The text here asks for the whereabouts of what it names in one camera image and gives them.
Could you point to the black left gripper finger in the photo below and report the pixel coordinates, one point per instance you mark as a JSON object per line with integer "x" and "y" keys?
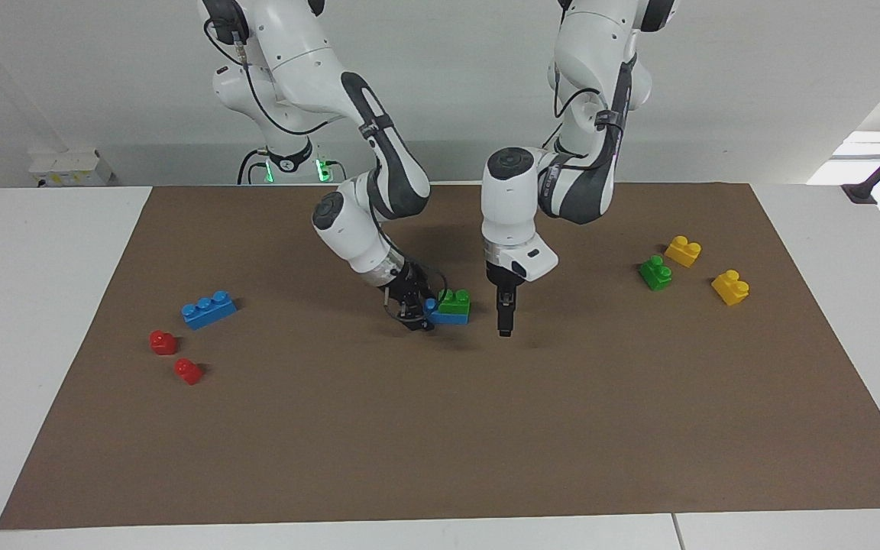
{"x": 506, "y": 315}

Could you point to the green two-stud toy brick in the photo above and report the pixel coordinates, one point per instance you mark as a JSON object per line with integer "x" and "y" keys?
{"x": 655, "y": 275}
{"x": 455, "y": 304}

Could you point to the white power strip box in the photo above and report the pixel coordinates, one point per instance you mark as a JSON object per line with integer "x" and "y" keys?
{"x": 69, "y": 168}

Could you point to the small red toy brick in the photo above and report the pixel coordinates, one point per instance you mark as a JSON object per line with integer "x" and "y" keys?
{"x": 163, "y": 343}
{"x": 189, "y": 373}

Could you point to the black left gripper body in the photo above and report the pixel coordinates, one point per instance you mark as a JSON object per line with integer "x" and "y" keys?
{"x": 505, "y": 284}

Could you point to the brown table mat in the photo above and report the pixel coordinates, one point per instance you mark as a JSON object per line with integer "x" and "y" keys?
{"x": 440, "y": 420}

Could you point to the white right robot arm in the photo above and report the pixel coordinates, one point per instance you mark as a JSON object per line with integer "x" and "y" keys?
{"x": 295, "y": 53}

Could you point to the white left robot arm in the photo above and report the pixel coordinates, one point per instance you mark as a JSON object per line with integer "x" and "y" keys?
{"x": 509, "y": 206}

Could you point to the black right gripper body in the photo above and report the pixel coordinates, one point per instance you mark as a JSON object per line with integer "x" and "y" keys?
{"x": 411, "y": 290}

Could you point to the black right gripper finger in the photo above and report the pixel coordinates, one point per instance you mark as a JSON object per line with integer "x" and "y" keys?
{"x": 434, "y": 293}
{"x": 421, "y": 321}

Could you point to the blue three-stud toy brick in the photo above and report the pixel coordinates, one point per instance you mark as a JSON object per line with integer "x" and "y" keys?
{"x": 451, "y": 319}
{"x": 208, "y": 312}

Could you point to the yellow two-stud toy brick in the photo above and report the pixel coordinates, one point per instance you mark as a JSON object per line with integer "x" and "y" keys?
{"x": 732, "y": 290}
{"x": 682, "y": 251}

